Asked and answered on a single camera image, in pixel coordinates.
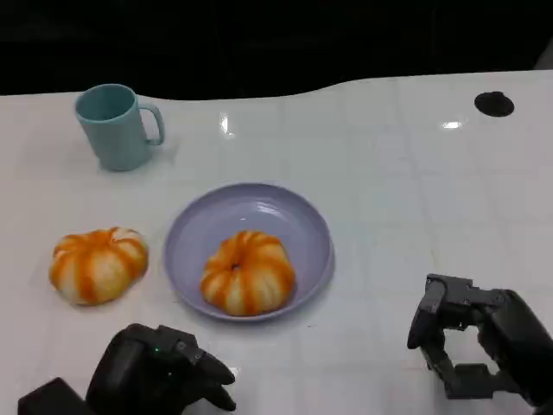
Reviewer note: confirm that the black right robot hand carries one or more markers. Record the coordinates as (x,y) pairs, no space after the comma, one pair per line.
(514,333)

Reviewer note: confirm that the black table grommet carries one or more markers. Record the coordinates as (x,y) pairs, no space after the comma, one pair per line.
(494,104)

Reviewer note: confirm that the lilac plate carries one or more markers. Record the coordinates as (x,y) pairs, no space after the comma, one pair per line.
(263,207)

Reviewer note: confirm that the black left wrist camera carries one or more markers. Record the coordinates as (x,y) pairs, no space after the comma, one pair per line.
(47,400)

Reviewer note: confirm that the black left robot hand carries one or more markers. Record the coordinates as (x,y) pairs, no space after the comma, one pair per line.
(134,376)

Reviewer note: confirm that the orange and white bread roll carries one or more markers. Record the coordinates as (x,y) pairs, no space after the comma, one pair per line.
(97,268)
(248,276)

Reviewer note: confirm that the pale green mug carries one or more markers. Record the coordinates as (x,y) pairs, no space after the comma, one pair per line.
(116,134)

